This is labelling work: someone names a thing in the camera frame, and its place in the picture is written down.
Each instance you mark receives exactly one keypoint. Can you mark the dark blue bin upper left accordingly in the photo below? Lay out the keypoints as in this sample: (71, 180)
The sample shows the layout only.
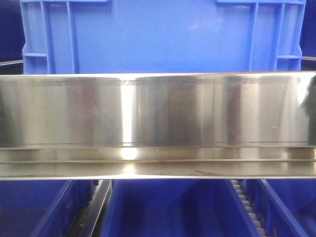
(11, 31)

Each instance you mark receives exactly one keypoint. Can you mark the black metal divider rail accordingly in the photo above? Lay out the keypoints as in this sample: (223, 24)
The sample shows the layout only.
(90, 220)

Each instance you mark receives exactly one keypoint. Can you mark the light blue plastic bin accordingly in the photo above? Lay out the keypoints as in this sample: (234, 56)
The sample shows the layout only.
(161, 36)

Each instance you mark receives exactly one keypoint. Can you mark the dark blue bin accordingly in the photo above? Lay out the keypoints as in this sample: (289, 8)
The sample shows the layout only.
(176, 208)
(284, 207)
(11, 31)
(43, 208)
(308, 34)

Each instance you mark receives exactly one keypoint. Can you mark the dark blue bin lower left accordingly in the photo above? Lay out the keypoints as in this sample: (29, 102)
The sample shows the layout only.
(43, 208)

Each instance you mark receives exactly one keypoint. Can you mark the dark blue bin lower right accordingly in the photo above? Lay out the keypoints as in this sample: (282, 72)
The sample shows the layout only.
(284, 207)

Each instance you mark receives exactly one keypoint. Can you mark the white roller track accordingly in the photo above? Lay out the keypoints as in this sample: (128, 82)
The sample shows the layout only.
(248, 207)

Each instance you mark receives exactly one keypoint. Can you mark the dark blue bin upper right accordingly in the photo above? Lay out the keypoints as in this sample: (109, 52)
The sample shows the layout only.
(308, 34)

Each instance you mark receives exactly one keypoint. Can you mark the stainless steel shelf rail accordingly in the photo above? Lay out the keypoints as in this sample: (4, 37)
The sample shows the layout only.
(136, 126)

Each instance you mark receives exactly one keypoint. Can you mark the dark blue bin lower centre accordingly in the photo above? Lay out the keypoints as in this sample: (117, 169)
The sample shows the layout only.
(176, 208)

